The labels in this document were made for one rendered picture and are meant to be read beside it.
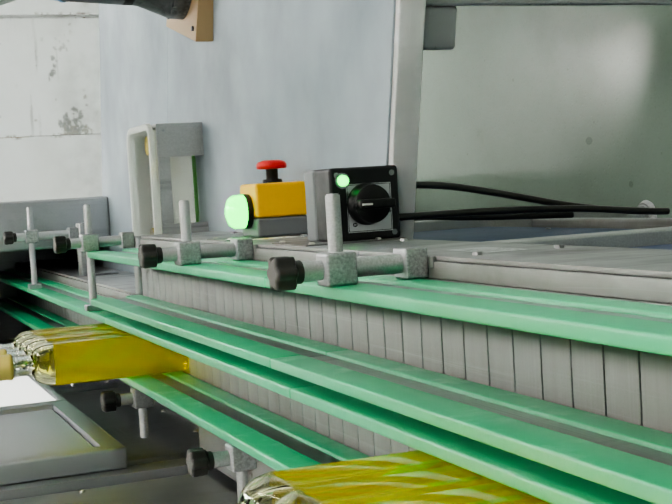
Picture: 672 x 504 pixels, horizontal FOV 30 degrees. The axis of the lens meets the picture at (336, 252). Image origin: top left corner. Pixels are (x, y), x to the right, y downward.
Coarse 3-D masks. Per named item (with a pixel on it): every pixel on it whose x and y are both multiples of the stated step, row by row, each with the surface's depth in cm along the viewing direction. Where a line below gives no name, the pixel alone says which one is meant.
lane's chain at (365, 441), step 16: (80, 288) 252; (48, 304) 293; (80, 320) 254; (96, 320) 238; (192, 368) 174; (208, 368) 166; (224, 384) 160; (240, 384) 153; (256, 400) 148; (272, 400) 142; (288, 400) 137; (288, 416) 137; (304, 416) 132; (320, 416) 128; (320, 432) 128; (336, 432) 124; (352, 432) 120; (368, 432) 116; (352, 448) 120; (368, 448) 116; (384, 448) 113; (400, 448) 110
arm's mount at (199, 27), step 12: (192, 0) 199; (204, 0) 196; (192, 12) 199; (204, 12) 196; (168, 24) 214; (180, 24) 206; (192, 24) 199; (204, 24) 197; (192, 36) 199; (204, 36) 197
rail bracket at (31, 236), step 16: (32, 224) 257; (80, 224) 260; (16, 240) 256; (32, 240) 257; (32, 256) 257; (80, 256) 260; (32, 272) 258; (80, 272) 262; (96, 272) 263; (112, 272) 262; (32, 288) 257
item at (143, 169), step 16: (144, 128) 207; (128, 144) 219; (144, 144) 220; (128, 160) 220; (144, 160) 220; (144, 176) 220; (144, 192) 220; (144, 208) 221; (160, 208) 206; (144, 224) 221; (160, 224) 206
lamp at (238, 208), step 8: (232, 200) 161; (240, 200) 161; (248, 200) 161; (232, 208) 161; (240, 208) 160; (248, 208) 161; (232, 216) 161; (240, 216) 160; (248, 216) 161; (232, 224) 161; (240, 224) 161; (248, 224) 161
